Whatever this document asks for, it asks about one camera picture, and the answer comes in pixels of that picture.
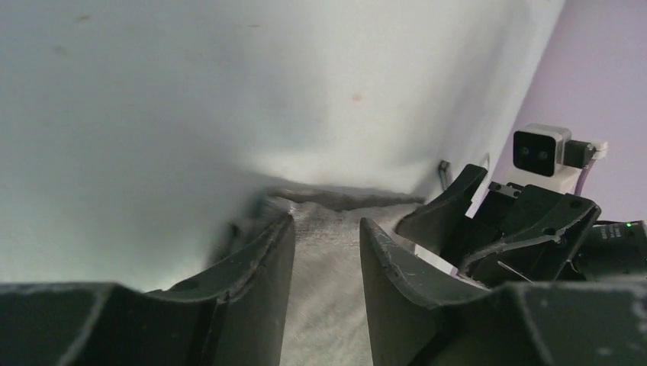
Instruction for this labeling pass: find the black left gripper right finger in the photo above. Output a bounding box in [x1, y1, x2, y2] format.
[359, 218, 646, 365]

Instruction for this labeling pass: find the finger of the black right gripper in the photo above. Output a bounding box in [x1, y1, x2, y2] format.
[459, 185, 601, 287]
[394, 164, 488, 255]

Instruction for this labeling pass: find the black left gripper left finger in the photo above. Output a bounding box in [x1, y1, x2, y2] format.
[1, 214, 295, 365]

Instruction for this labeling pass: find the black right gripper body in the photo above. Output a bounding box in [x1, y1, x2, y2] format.
[439, 181, 647, 284]

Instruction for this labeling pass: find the grey cloth napkin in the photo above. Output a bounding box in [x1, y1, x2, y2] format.
[261, 188, 424, 365]

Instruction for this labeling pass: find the silver metal utensil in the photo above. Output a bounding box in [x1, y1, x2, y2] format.
[437, 160, 453, 191]

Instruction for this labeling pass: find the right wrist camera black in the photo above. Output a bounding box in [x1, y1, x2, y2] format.
[507, 124, 609, 196]

